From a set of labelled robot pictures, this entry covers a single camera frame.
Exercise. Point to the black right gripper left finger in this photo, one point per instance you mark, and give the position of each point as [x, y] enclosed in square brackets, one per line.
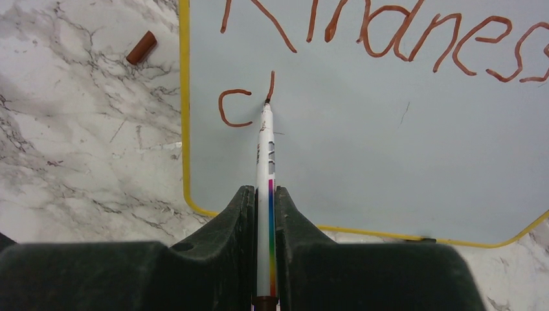
[208, 270]

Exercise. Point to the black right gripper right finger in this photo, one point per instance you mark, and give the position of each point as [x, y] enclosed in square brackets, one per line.
[317, 273]

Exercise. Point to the white rainbow marker pen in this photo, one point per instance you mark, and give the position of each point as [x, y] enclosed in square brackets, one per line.
[265, 296]

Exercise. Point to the brown marker cap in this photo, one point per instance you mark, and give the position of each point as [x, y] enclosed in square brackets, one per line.
[142, 49]

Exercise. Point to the yellow framed whiteboard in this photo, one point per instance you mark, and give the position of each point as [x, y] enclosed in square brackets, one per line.
[392, 118]

